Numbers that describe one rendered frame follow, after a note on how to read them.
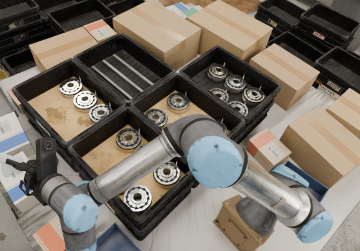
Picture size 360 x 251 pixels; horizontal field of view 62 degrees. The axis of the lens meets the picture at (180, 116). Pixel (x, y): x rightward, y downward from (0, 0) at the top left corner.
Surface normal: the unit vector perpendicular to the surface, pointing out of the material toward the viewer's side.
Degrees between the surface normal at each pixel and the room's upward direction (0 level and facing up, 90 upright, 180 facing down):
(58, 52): 0
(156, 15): 0
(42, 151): 49
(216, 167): 60
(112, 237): 0
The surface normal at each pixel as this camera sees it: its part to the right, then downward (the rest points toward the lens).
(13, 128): 0.08, -0.62
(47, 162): 0.75, -0.16
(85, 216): 0.73, 0.32
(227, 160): 0.11, 0.39
